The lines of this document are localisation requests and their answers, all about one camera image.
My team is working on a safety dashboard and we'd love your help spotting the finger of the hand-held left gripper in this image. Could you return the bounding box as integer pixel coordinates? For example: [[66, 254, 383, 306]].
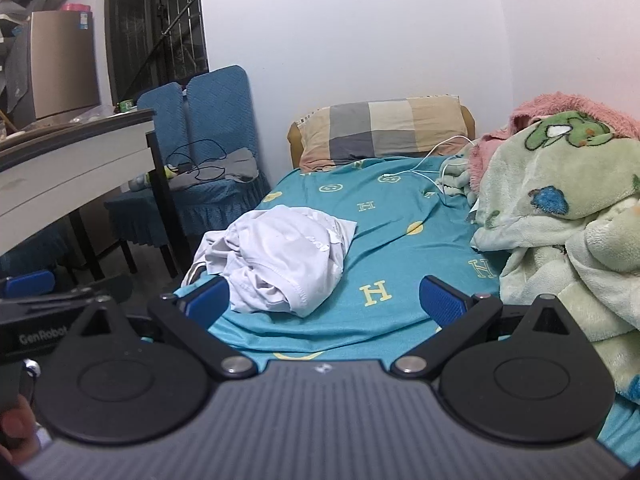
[[2, 270, 57, 299], [60, 274, 134, 307]]

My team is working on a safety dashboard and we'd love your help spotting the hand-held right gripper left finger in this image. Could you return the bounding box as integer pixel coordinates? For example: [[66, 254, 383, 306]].
[[65, 276, 258, 380]]

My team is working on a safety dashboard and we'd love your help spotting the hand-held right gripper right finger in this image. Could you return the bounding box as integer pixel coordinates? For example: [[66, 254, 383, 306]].
[[390, 275, 581, 380]]

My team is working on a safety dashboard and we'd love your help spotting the white shirt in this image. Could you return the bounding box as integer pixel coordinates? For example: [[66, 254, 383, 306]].
[[181, 205, 358, 318]]

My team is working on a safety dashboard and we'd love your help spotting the person's left hand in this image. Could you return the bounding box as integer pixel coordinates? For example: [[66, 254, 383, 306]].
[[0, 394, 42, 467]]

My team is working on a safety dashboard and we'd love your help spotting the bed with teal printed sheet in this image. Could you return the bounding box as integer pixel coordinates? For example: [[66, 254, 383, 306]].
[[172, 152, 640, 466]]

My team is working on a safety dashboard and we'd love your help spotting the white desk with black legs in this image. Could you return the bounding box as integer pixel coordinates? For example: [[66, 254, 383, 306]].
[[0, 107, 193, 281]]

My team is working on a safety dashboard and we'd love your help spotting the yellow green toy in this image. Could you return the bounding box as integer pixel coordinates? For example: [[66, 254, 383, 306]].
[[130, 167, 178, 191]]

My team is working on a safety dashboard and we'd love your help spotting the grey cloth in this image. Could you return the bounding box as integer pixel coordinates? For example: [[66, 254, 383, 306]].
[[165, 147, 260, 192]]

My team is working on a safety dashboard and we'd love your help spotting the pale green printed fleece blanket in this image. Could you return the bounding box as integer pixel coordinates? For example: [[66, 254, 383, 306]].
[[440, 110, 640, 406]]

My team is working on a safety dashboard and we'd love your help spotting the brown cushion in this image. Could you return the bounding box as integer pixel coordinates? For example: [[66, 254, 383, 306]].
[[287, 105, 476, 168]]

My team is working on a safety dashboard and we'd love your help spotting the clear plastic bag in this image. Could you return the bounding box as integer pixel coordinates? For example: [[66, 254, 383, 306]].
[[70, 105, 116, 123]]

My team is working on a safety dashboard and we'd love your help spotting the blue covered chair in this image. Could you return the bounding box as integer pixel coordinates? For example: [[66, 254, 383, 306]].
[[170, 65, 273, 241], [105, 82, 191, 251]]

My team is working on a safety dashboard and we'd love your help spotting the checked grey beige pillow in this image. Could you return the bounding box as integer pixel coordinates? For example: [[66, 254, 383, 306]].
[[299, 95, 468, 171]]

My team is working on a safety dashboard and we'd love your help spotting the pink fleece blanket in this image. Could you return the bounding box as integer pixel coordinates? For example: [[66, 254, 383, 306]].
[[467, 91, 640, 196]]

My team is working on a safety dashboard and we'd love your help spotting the cardboard box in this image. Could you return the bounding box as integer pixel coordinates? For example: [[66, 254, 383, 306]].
[[20, 10, 101, 123]]

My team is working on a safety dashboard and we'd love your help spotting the dark window with grille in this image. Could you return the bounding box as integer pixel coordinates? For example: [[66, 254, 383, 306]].
[[104, 0, 210, 106]]

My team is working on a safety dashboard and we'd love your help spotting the black cable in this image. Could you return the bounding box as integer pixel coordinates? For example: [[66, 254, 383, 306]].
[[165, 139, 231, 182]]

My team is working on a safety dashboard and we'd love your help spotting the white charging cable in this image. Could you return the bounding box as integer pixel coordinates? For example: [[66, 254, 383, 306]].
[[382, 135, 476, 206]]

